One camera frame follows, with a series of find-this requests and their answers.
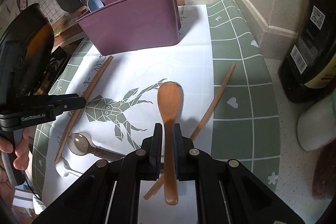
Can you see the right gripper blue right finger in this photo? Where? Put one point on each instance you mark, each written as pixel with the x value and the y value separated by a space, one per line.
pixel 226 191

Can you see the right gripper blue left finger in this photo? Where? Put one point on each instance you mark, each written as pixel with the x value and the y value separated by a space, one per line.
pixel 108 192

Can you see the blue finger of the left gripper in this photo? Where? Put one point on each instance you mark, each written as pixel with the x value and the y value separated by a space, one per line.
pixel 67 102

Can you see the blue grey ceramic spoon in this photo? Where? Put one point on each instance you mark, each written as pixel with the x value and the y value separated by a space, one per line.
pixel 94 5

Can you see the brown wooden spoon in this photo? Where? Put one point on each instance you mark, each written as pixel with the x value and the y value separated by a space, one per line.
pixel 169 100

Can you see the person left hand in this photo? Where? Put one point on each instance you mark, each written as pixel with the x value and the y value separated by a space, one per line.
pixel 21 150

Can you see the black gas stove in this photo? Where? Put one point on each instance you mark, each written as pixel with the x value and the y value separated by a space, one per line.
pixel 57 64

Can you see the black wok pan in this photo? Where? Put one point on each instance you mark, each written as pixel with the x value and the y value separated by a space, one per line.
pixel 30 25

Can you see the yellow lid chili jar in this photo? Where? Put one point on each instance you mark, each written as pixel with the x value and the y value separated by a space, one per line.
pixel 324 176

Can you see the teal cap salt shaker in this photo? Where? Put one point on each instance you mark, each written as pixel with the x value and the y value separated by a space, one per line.
pixel 316 126

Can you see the purple utensil holder box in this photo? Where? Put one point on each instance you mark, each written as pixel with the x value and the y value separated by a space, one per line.
pixel 129 25

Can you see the dark soy sauce bottle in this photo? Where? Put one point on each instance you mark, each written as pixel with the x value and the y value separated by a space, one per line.
pixel 308 70

